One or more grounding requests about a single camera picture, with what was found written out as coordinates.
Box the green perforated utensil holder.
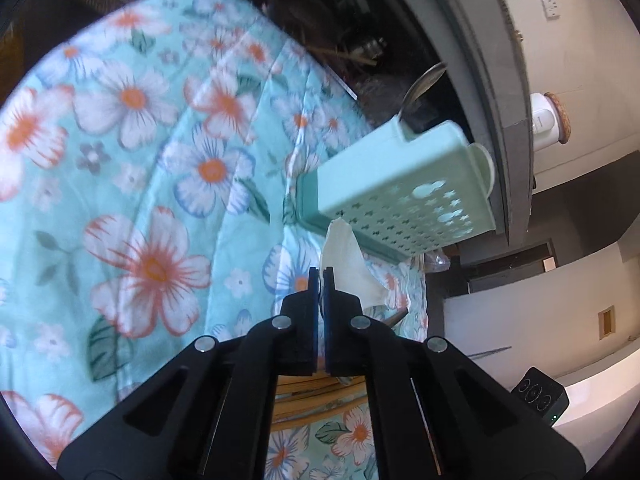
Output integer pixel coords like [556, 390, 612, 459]
[296, 115, 498, 263]

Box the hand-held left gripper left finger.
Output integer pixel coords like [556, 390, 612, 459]
[57, 266, 321, 480]

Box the metal spoon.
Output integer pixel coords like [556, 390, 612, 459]
[399, 61, 449, 122]

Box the floral printed cloth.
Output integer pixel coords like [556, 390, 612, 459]
[0, 0, 431, 480]

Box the white tissue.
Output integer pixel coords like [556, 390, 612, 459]
[320, 217, 389, 309]

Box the black electronic device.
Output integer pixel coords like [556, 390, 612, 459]
[512, 367, 569, 429]

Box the white jar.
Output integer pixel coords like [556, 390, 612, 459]
[529, 91, 572, 147]

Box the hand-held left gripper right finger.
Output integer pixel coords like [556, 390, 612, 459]
[322, 266, 586, 480]

